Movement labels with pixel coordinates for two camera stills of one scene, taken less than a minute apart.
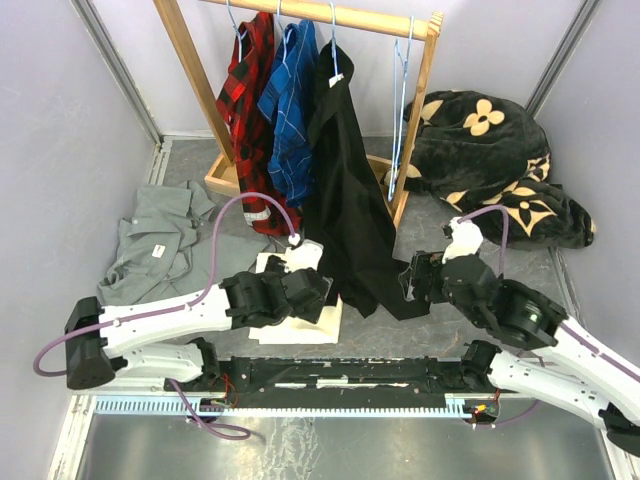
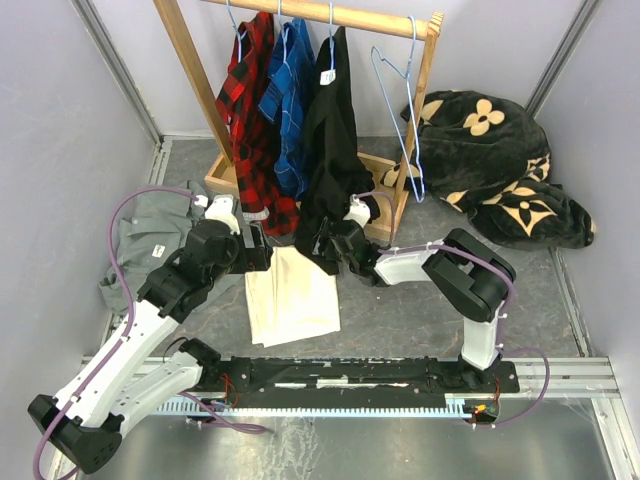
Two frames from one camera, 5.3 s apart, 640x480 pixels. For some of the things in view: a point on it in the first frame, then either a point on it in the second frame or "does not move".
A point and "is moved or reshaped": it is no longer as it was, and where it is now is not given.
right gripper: (424, 264) to (329, 243)
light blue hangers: (400, 78) is moved or reshaped
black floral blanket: (491, 159) does not move
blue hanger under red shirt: (237, 32) does not move
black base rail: (383, 380) does not move
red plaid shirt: (245, 96) does not move
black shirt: (351, 223) is moved or reshaped
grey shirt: (171, 256) does not move
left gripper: (310, 312) to (253, 258)
